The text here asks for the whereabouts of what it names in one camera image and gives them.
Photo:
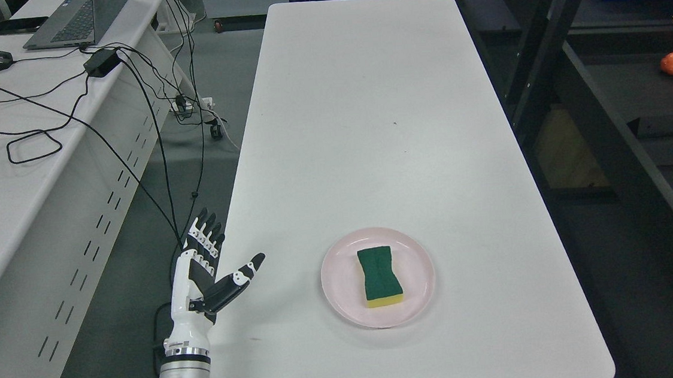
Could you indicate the black smartphone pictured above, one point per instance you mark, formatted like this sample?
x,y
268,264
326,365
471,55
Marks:
x,y
21,26

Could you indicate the black metal shelf rack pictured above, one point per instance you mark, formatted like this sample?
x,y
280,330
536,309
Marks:
x,y
580,82

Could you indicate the green yellow sponge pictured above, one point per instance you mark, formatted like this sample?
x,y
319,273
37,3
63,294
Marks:
x,y
381,286

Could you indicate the grey laptop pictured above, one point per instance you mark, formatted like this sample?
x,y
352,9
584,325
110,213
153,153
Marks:
x,y
76,23

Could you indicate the white side desk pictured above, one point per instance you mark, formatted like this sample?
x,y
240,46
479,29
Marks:
x,y
72,150

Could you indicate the white power strip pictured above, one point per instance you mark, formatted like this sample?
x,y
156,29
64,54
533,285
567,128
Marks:
x,y
183,106

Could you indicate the pink round plate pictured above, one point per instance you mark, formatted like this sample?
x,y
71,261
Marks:
x,y
342,278

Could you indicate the black power adapter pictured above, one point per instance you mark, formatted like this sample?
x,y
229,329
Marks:
x,y
101,62

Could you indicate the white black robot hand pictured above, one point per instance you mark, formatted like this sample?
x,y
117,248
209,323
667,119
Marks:
x,y
198,294

